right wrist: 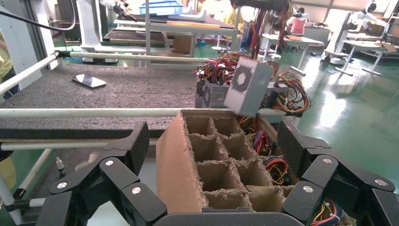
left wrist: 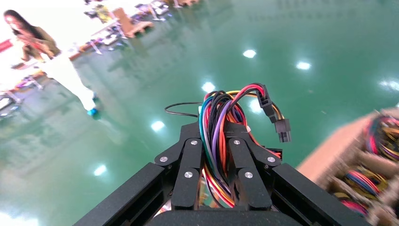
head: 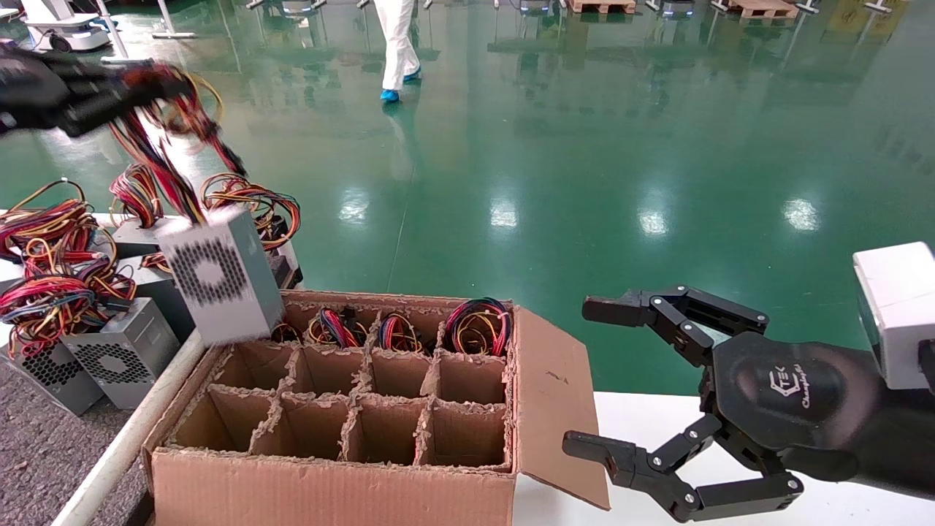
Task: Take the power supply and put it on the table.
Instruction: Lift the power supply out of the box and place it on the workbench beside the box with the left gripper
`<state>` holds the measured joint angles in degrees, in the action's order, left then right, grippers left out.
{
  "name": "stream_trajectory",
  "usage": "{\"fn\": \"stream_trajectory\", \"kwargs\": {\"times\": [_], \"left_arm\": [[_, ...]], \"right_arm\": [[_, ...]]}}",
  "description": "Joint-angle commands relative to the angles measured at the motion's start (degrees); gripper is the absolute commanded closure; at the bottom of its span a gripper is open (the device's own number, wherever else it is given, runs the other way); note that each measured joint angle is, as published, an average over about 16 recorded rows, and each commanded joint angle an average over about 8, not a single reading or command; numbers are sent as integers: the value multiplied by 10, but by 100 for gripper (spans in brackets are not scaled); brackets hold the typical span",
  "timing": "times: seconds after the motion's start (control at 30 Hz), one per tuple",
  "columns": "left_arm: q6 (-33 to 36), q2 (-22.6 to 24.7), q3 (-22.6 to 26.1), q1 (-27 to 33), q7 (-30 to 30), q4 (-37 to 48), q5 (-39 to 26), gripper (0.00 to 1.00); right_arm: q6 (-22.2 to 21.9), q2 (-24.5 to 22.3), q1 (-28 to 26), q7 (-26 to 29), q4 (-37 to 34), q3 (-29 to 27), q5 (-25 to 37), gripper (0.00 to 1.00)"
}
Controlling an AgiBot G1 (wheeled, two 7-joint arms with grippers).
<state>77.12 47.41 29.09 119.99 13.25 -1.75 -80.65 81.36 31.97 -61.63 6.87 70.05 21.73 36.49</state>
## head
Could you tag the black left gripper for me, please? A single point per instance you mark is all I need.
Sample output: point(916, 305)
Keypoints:
point(29, 88)

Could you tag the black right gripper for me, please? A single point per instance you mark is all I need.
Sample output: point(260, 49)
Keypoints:
point(789, 387)

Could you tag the light grey power supply unit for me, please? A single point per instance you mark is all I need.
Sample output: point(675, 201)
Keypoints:
point(219, 277)

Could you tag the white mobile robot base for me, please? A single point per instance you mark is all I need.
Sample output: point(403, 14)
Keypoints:
point(66, 33)

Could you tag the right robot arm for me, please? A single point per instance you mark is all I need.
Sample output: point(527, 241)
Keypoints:
point(902, 446)

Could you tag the dark mobile robot base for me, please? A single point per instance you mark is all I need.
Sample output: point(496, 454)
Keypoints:
point(676, 7)
point(299, 6)

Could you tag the white table stand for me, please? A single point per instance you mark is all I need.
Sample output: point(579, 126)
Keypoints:
point(174, 35)
point(128, 61)

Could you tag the dark grey power supply unit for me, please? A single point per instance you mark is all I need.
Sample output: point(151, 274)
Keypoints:
point(164, 299)

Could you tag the black power supply unit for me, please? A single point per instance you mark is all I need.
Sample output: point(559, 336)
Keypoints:
point(283, 267)

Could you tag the grey honeycomb power supply unit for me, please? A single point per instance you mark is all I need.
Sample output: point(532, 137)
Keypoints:
point(124, 365)
point(44, 376)

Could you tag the person in white coverall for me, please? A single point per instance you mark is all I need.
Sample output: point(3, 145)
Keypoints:
point(398, 44)

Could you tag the brown cardboard box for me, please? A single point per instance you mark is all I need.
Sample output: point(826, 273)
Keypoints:
point(365, 497)

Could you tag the grey felt mat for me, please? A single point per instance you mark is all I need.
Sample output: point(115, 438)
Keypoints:
point(51, 467)

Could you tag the wooden pallet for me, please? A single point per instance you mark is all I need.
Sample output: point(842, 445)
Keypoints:
point(600, 6)
point(760, 9)

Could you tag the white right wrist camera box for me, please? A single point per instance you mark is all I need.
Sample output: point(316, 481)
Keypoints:
point(895, 314)

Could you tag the white metal rail tube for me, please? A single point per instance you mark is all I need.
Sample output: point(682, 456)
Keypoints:
point(131, 431)

